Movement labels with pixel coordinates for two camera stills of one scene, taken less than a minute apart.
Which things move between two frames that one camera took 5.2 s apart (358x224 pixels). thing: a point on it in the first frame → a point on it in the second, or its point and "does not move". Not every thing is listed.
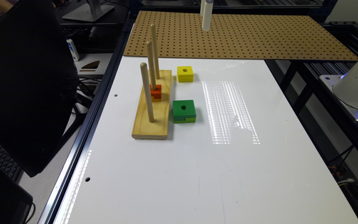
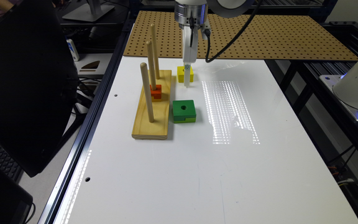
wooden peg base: (143, 129) does not move
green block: (183, 111) does not move
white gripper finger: (206, 11) → (190, 55)
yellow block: (185, 74) does not move
